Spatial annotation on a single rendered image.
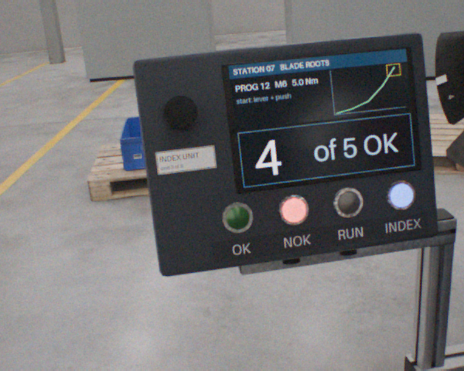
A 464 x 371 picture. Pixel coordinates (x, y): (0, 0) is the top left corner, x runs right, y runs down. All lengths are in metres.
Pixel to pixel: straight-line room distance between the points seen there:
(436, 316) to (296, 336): 1.56
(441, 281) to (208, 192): 0.30
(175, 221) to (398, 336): 1.82
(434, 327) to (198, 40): 7.47
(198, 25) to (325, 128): 7.52
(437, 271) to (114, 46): 7.71
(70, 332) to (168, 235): 1.98
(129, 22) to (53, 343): 6.21
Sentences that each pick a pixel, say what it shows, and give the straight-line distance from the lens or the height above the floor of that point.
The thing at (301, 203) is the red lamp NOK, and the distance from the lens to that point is 0.50.
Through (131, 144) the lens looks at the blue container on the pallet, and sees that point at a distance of 3.72.
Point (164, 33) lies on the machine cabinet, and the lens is 8.07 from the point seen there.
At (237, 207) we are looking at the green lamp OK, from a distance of 0.49.
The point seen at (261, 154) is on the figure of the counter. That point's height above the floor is 1.17.
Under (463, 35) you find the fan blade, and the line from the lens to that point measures 1.42.
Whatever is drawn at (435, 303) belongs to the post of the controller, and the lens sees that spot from 0.69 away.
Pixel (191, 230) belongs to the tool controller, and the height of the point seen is 1.11.
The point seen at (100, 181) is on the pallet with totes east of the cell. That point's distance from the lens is 3.70.
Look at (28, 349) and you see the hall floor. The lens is 2.43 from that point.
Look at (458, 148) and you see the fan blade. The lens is 1.16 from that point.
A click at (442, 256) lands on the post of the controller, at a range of 0.66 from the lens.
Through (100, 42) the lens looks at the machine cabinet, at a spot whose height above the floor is 0.55.
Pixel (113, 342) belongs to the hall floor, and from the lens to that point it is 2.33.
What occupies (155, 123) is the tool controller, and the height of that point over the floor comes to 1.20.
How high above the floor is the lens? 1.32
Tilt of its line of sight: 21 degrees down
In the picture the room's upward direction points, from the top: 5 degrees counter-clockwise
